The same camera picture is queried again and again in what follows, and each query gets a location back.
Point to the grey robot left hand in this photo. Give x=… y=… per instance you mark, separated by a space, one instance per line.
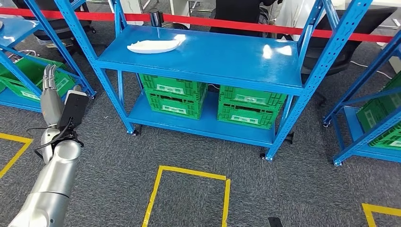
x=51 y=106

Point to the white moulded plastic part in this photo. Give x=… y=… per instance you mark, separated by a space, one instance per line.
x=153 y=47

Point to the blue metal shelf rack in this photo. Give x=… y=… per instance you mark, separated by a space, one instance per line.
x=350 y=125
x=15 y=31
x=203 y=53

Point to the yellow floor tape square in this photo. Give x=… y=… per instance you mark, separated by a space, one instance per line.
x=382 y=209
x=15 y=137
x=188 y=172

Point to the black office chair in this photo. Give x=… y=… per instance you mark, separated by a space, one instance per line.
x=344 y=47
x=61 y=28

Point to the red barrier belt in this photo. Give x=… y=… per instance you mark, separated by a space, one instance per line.
x=100 y=16
x=238 y=26

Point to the white panel board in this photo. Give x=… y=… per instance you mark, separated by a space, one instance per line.
x=133 y=6

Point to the white desk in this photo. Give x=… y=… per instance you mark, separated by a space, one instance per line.
x=385 y=2
x=180 y=6

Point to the small black floor object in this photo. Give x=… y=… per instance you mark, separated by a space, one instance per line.
x=289 y=137

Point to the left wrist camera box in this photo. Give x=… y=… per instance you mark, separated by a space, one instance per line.
x=73 y=109

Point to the black-topped stanchion post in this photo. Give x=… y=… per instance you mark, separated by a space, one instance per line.
x=156 y=18

